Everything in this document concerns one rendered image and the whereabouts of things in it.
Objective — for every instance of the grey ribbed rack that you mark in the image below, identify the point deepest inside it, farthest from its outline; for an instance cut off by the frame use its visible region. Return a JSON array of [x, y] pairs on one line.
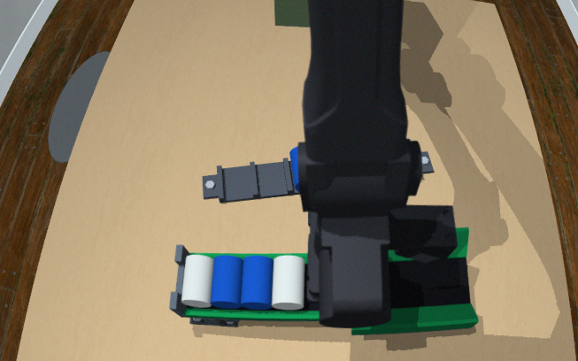
[[271, 182]]

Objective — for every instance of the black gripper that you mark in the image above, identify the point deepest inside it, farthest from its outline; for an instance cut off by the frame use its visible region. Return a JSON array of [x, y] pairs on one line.
[[314, 248]]

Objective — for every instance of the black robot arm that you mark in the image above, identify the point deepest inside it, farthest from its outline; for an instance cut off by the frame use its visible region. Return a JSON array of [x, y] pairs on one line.
[[355, 152]]

